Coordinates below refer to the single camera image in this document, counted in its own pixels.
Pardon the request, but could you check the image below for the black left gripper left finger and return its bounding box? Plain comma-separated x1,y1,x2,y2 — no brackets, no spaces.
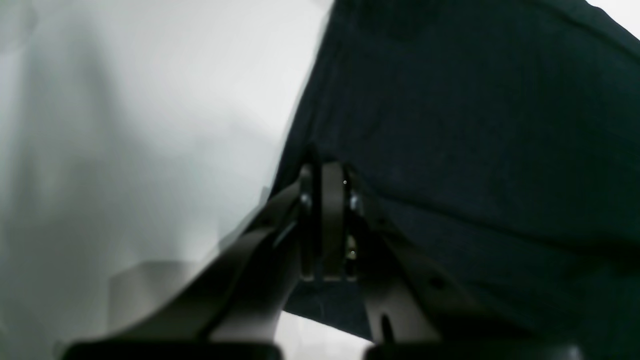
62,164,316,360

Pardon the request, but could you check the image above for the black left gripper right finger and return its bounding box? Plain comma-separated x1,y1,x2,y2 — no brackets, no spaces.
320,162,585,360

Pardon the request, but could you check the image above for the black T-shirt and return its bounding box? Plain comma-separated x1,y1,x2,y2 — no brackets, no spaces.
271,0,640,360

